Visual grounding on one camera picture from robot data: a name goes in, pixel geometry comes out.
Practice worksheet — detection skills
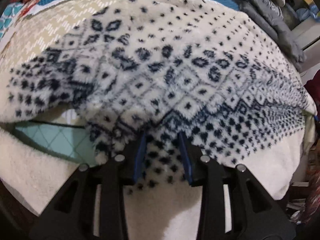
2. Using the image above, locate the dark grey padded jacket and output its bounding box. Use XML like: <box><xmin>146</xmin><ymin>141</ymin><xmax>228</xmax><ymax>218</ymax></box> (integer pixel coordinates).
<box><xmin>236</xmin><ymin>0</ymin><xmax>306</xmax><ymax>72</ymax></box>

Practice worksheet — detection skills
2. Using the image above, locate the patterned teal beige bedsheet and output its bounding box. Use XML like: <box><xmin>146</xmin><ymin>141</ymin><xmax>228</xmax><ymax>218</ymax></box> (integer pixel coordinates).
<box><xmin>1</xmin><ymin>0</ymin><xmax>244</xmax><ymax>165</ymax></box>

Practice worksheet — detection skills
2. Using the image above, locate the white navy patterned fleece garment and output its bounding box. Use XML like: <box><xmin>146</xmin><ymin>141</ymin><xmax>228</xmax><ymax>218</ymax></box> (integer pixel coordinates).
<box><xmin>1</xmin><ymin>0</ymin><xmax>317</xmax><ymax>239</ymax></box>

